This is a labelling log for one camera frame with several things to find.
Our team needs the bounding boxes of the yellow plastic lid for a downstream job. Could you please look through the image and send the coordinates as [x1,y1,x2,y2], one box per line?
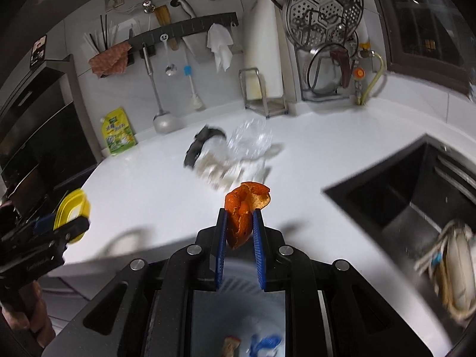
[53,189,90,244]

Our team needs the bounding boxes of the orange peel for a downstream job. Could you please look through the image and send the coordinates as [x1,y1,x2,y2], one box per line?
[224,181,271,249]

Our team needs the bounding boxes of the clear plastic bag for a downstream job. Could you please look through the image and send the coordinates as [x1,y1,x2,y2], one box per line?
[228,118,273,161]

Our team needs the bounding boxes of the black kitchen sink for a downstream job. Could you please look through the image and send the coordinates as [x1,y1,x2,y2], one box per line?
[324,134,475,333]

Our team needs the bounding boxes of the left hand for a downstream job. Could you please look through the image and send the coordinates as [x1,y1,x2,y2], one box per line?
[1,281,56,349]

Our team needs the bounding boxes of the black oven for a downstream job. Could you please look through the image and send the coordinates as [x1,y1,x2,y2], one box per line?
[1,55,102,213]

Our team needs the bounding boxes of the dark grey cloth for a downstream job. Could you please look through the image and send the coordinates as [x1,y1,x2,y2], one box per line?
[183,125,227,168]

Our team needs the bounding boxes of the yellow detergent pouch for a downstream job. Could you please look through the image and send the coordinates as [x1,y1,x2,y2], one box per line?
[100,107,137,156]

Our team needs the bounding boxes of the steel cutting board rack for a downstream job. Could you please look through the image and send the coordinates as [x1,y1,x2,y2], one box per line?
[239,67,289,118]

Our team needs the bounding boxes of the steel spatula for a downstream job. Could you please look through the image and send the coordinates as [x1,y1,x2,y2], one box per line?
[142,43,179,135]

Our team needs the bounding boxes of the blue white bottle brush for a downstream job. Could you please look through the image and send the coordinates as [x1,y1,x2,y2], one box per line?
[183,65,205,111]

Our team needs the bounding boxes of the white cutting board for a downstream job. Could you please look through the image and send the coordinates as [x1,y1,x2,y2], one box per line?
[244,0,284,100]

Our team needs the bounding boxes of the glass pot lid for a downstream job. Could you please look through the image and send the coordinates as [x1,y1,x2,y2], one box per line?
[305,43,352,98]

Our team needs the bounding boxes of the orange hanging rag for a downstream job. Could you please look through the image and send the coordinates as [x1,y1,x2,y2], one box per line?
[89,41,131,77]

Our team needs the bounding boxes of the dishes in sink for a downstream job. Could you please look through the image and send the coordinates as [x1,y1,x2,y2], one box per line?
[414,219,475,327]

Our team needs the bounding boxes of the white hanging cloth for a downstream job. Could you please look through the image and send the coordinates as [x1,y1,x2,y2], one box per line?
[206,24,234,73]

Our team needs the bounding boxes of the steel lid rack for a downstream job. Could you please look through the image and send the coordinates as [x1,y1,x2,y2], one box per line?
[271,0,364,102]

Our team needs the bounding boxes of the steel steamer plate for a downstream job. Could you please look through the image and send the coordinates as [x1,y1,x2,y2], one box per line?
[282,0,364,51]

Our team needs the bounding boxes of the yellow gas hose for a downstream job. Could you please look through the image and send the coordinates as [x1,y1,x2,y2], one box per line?
[354,42,386,107]

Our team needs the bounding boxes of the black wall hook rail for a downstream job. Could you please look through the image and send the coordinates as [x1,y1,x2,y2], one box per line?
[127,12,239,54]

